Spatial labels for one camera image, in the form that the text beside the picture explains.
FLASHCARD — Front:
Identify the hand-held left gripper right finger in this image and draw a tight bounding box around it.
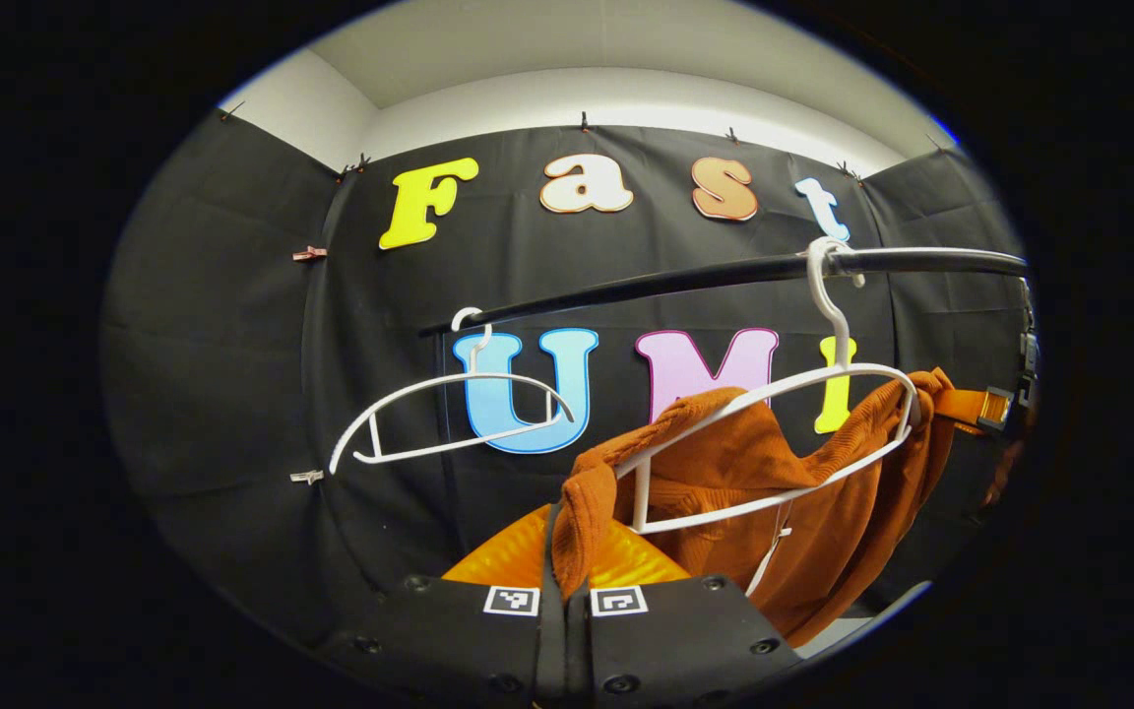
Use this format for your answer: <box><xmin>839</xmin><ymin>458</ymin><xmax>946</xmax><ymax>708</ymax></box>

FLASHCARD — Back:
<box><xmin>565</xmin><ymin>520</ymin><xmax>806</xmax><ymax>709</ymax></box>

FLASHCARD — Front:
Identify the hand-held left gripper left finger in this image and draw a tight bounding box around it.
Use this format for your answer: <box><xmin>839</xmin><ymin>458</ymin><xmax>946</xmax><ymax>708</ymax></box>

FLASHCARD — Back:
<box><xmin>316</xmin><ymin>502</ymin><xmax>568</xmax><ymax>709</ymax></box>

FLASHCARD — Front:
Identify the orange corduroy shirt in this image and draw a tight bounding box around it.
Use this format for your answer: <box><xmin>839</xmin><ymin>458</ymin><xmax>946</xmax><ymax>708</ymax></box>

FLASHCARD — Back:
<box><xmin>552</xmin><ymin>367</ymin><xmax>996</xmax><ymax>649</ymax></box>

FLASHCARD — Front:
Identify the white plastic hanger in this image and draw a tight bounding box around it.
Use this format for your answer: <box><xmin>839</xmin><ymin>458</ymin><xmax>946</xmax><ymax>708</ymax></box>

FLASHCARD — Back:
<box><xmin>614</xmin><ymin>236</ymin><xmax>922</xmax><ymax>536</ymax></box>
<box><xmin>329</xmin><ymin>307</ymin><xmax>576</xmax><ymax>476</ymax></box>

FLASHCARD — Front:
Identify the black clothes rack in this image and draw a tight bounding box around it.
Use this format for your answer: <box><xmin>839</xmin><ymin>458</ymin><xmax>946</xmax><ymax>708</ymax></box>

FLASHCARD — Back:
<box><xmin>417</xmin><ymin>246</ymin><xmax>1031</xmax><ymax>338</ymax></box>

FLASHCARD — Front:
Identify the black backdrop cloth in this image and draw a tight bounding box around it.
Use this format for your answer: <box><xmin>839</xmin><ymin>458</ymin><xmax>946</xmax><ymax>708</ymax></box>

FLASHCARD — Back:
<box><xmin>99</xmin><ymin>108</ymin><xmax>1031</xmax><ymax>651</ymax></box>

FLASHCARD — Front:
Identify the row of black clips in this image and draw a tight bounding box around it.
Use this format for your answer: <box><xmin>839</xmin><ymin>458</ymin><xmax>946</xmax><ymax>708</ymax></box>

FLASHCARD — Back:
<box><xmin>220</xmin><ymin>101</ymin><xmax>944</xmax><ymax>186</ymax></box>

